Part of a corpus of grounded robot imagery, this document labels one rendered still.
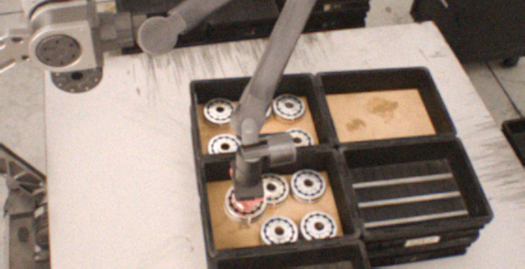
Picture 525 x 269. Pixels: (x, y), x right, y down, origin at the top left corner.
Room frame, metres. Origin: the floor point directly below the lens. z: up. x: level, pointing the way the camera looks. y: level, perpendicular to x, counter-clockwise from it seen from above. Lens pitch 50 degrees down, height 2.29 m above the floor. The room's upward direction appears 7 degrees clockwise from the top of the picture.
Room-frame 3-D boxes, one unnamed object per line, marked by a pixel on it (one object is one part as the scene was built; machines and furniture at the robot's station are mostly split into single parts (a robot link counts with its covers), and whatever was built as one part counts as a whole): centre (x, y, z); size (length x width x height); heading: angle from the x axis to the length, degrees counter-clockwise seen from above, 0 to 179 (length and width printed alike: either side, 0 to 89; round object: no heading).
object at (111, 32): (0.88, 0.32, 1.45); 0.09 x 0.08 x 0.12; 20
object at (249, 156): (0.77, 0.01, 1.23); 0.07 x 0.06 x 0.07; 110
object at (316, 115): (1.16, 0.00, 0.87); 0.40 x 0.30 x 0.11; 105
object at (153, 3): (2.08, 0.52, 0.37); 0.40 x 0.30 x 0.45; 110
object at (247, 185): (0.77, 0.01, 1.17); 0.10 x 0.07 x 0.07; 15
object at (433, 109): (1.26, -0.38, 0.87); 0.40 x 0.30 x 0.11; 105
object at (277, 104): (1.26, -0.09, 0.86); 0.10 x 0.10 x 0.01
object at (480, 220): (0.97, -0.46, 0.92); 0.40 x 0.30 x 0.02; 105
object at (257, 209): (0.77, 0.01, 1.04); 0.10 x 0.10 x 0.01
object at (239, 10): (2.22, 0.14, 0.31); 0.40 x 0.30 x 0.34; 110
